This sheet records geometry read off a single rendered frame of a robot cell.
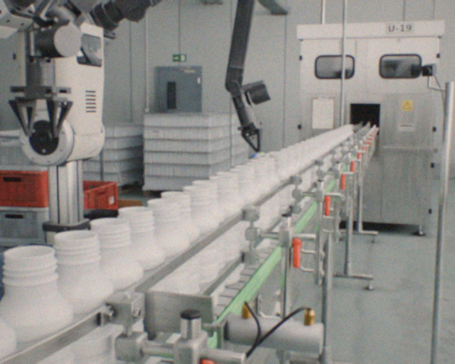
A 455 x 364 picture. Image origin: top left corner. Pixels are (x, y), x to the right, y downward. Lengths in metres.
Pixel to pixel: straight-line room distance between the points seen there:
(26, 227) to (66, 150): 2.13
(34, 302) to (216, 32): 11.74
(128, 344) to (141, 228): 0.15
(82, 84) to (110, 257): 1.14
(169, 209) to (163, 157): 7.50
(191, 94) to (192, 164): 4.31
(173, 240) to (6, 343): 0.29
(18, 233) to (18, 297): 3.29
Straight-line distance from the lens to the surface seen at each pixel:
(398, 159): 6.04
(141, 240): 0.61
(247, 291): 0.89
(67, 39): 1.15
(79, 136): 1.65
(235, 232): 0.89
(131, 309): 0.48
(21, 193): 3.70
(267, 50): 11.82
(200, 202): 0.77
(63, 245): 0.49
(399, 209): 6.10
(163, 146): 8.13
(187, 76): 12.19
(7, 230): 3.78
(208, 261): 0.77
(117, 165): 8.55
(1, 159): 3.73
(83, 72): 1.66
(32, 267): 0.44
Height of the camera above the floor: 1.27
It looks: 7 degrees down
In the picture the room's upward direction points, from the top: straight up
